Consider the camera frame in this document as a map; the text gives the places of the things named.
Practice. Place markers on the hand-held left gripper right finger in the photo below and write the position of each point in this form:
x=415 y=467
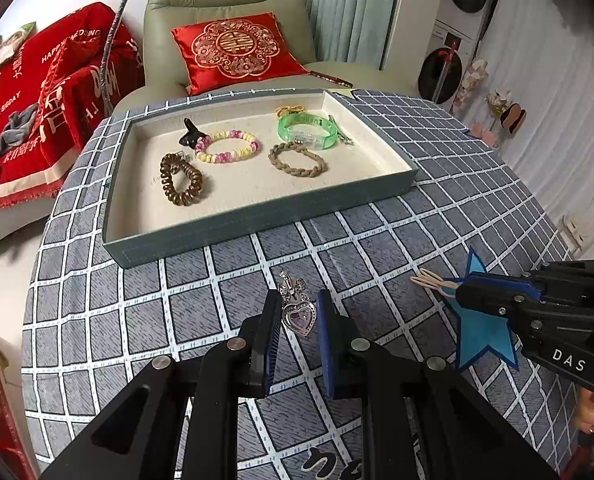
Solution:
x=329 y=345

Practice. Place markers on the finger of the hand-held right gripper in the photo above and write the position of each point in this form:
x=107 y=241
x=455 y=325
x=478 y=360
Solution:
x=492 y=300
x=507 y=280

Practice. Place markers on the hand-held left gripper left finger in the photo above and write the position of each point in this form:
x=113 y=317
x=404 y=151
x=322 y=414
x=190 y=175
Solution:
x=272 y=345

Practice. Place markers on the silver heart hair clip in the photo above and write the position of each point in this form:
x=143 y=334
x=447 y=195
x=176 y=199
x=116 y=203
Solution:
x=297 y=315

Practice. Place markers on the grey-blue jewelry tray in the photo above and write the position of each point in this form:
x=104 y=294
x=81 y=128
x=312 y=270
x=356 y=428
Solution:
x=237 y=195

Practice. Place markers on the green translucent bangle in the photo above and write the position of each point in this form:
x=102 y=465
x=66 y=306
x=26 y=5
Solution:
x=302 y=135

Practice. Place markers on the small wooden stand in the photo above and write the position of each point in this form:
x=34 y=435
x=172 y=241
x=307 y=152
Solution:
x=574 y=235

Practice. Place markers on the grey checkered tablecloth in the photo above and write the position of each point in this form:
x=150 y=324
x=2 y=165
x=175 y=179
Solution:
x=202 y=285

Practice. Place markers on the pink paper flower decoration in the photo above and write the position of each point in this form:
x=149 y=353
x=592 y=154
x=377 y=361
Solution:
x=472 y=85

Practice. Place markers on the white washing machine red ribbon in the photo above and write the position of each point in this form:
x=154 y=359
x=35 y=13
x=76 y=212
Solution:
x=442 y=75

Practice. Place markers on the black hair claw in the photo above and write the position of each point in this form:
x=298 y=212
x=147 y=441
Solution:
x=192 y=135

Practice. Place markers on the red folding fan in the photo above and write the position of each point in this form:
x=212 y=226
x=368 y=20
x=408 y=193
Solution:
x=332 y=79

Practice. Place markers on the red printed bag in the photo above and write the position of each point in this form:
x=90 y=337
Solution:
x=2 y=410

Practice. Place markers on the red embroidered cushion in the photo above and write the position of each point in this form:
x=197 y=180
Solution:
x=237 y=50

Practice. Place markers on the pale blue curtain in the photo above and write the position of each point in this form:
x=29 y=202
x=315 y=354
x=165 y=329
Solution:
x=352 y=10

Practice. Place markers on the dark grey cloth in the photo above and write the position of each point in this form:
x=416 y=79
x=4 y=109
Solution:
x=17 y=127

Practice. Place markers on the red printed blanket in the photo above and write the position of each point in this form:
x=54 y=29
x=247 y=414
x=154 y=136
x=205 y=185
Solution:
x=52 y=60

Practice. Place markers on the printed photo card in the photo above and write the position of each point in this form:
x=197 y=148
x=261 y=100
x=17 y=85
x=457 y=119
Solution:
x=4 y=52

